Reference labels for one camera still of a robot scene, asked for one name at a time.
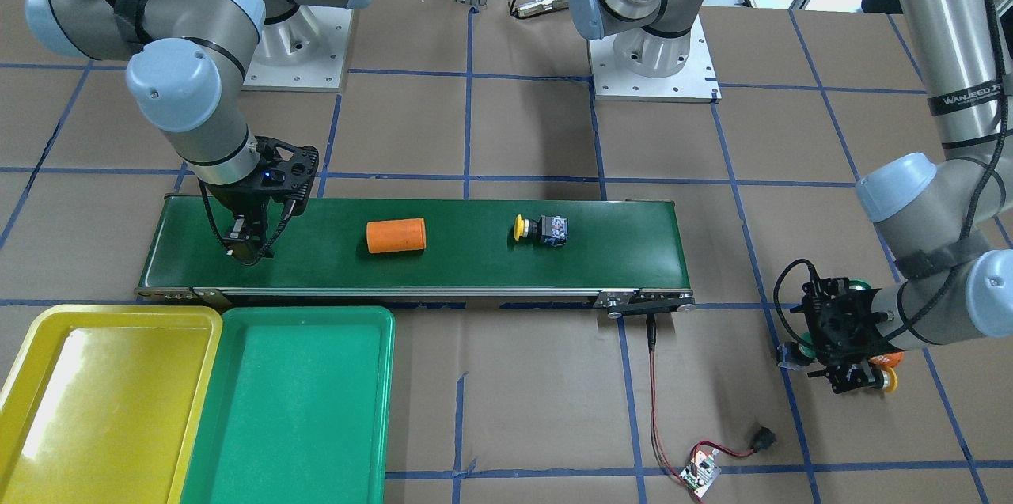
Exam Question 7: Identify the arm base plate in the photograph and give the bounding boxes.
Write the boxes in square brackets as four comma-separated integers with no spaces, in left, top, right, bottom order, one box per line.
[587,17,723,103]
[242,6,355,93]

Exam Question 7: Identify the orange cylinder with numbers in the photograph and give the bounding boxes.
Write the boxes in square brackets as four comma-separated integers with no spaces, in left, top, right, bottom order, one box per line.
[868,351,905,369]

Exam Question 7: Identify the small motor controller board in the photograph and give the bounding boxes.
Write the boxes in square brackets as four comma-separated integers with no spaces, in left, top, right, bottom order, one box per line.
[677,444,721,503]

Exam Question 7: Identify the yellow push button switch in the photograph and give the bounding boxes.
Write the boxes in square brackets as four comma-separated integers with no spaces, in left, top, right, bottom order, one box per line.
[511,214,569,248]

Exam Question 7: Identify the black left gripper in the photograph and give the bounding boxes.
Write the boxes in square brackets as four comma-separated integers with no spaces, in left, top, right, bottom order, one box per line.
[799,278,889,395]

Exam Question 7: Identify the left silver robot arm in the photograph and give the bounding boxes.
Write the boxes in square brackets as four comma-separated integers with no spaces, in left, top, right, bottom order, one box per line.
[568,0,1012,395]

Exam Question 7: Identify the green plastic tray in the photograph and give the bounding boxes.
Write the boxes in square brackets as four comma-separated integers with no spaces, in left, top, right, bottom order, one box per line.
[181,306,395,503]

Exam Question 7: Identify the yellow plastic tray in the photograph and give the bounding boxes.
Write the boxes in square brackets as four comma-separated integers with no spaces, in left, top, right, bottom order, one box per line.
[1,305,223,503]

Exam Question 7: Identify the inline cable switch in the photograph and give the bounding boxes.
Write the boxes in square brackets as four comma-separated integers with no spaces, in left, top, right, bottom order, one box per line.
[749,427,777,454]

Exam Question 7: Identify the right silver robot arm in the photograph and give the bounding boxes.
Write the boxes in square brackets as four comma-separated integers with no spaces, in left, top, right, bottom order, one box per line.
[25,0,370,266]

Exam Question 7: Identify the green conveyor belt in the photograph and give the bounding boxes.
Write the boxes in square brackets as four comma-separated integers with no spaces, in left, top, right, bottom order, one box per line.
[136,196,695,317]

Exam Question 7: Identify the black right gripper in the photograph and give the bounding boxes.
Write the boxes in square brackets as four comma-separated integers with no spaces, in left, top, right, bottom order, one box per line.
[198,135,320,263]

